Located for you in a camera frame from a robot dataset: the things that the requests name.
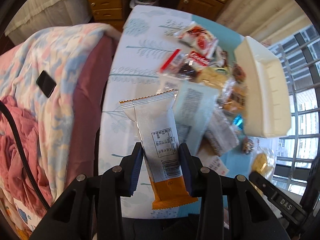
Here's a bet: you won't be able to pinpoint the beige soda cracker pack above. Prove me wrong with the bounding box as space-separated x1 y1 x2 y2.
196 139 229 176

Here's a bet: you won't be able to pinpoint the orange silver snack bar wrapper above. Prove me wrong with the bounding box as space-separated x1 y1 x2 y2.
120 89 198 210

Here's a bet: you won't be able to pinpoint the clear pale blue wafer pack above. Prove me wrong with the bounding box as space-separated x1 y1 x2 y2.
173 81 220 155

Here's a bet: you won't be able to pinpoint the blue cream snack pouch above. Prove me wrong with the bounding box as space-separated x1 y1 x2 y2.
232 114 244 131

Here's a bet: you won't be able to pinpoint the clear bag yellow puffs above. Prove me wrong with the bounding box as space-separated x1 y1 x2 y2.
251 148 277 181

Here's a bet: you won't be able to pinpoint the white plastic storage bin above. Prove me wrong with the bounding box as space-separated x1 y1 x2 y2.
234 36 291 138

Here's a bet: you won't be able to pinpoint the Lipo cookies red white bag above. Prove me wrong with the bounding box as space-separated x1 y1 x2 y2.
173 21 219 60

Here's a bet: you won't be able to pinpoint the clear bag golden biscuits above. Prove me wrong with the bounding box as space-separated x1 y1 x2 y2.
221 79 247 115

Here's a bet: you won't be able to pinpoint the clear bag pale cookies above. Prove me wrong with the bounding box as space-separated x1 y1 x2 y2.
195 67 229 89

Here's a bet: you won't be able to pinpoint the red zip clear bag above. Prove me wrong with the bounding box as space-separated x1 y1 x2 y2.
159 49 197 80

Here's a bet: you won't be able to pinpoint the red brown candy wrapper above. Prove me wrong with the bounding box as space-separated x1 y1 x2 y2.
232 63 246 83

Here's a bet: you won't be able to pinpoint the red small cookies pack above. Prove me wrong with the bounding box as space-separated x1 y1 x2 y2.
187 50 210 71

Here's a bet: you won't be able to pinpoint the brown white candy wrapper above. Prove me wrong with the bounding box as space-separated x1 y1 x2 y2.
215 46 228 67

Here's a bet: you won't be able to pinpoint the black smartphone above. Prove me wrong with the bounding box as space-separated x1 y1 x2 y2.
36 70 56 98

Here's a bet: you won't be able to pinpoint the pink cloth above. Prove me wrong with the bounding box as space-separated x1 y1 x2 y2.
1 95 52 218

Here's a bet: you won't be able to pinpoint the pastel floral blanket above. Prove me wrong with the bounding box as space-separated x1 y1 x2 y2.
1 23 121 202

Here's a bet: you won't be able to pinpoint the teal white leaf tablecloth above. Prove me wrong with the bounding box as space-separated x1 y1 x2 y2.
98 4 283 219

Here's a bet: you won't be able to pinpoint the white lace cover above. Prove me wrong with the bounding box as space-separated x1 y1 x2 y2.
4 0 92 45

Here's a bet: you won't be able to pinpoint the black cable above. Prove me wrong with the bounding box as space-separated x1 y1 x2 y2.
0 101 51 212

